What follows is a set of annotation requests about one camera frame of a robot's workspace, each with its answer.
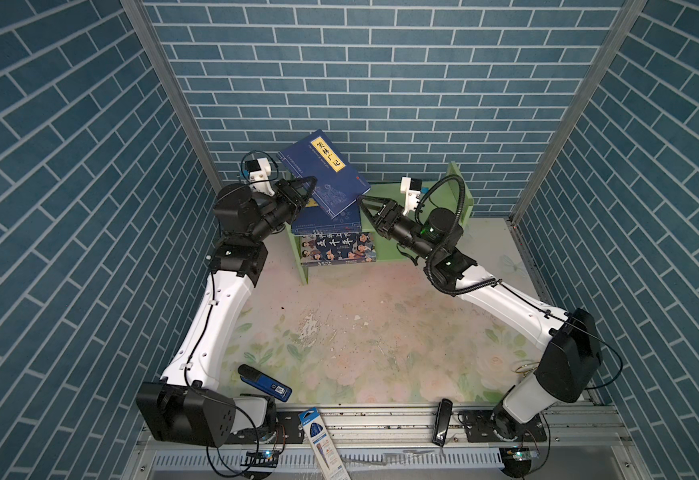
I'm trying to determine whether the green two-tier shelf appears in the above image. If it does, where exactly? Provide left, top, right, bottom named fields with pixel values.
left=287, top=176, right=475, bottom=284

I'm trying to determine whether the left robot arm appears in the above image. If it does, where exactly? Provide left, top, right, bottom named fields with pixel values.
left=135, top=176, right=316, bottom=448

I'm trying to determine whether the blue handheld device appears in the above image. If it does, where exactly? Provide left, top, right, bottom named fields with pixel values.
left=237, top=364, right=292, bottom=402

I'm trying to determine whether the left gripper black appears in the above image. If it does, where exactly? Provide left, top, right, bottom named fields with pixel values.
left=245, top=176, right=314, bottom=248

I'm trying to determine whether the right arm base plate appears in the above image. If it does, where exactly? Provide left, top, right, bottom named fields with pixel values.
left=455, top=409, right=549, bottom=443

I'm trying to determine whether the colourful illustrated book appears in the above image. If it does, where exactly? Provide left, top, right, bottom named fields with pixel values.
left=298, top=232, right=377, bottom=266

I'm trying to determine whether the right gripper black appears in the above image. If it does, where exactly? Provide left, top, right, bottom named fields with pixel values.
left=363, top=194, right=439, bottom=266

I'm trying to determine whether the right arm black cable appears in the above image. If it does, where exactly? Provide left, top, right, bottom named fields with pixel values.
left=413, top=173, right=501, bottom=297

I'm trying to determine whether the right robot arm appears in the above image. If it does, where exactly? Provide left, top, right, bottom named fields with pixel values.
left=359, top=195, right=603, bottom=440

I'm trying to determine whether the aluminium rail frame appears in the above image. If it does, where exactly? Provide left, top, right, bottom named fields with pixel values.
left=122, top=401, right=651, bottom=479

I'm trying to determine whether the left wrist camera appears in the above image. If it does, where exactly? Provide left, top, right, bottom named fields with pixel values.
left=242, top=157, right=274, bottom=197

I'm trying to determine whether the dark blue book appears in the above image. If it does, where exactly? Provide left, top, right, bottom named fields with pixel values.
left=290, top=203, right=361, bottom=236
left=277, top=130, right=371, bottom=219

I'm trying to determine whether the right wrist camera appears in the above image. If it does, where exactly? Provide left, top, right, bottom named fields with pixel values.
left=399, top=177, right=425, bottom=216

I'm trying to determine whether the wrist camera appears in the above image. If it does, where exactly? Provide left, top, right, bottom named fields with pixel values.
left=242, top=157, right=274, bottom=197
left=399, top=177, right=425, bottom=216

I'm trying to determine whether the black remote stick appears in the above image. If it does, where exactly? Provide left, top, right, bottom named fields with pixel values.
left=431, top=398, right=453, bottom=447

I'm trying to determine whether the blue white packaged box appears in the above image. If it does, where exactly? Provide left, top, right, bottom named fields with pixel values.
left=298, top=408, right=351, bottom=480

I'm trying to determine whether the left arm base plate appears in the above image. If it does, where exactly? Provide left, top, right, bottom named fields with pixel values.
left=226, top=411, right=305, bottom=446

